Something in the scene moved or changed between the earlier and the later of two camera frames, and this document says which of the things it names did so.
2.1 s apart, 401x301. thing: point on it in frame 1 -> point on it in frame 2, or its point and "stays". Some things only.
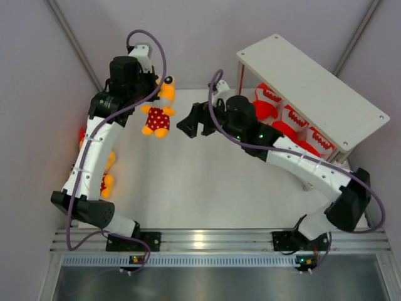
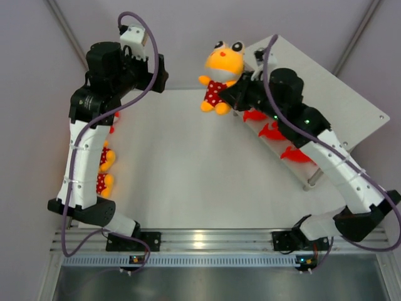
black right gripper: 190,125 -> 236,95
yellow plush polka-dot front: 107,185 stays
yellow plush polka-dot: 112,155 stays
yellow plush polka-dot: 160,113 -> 224,65
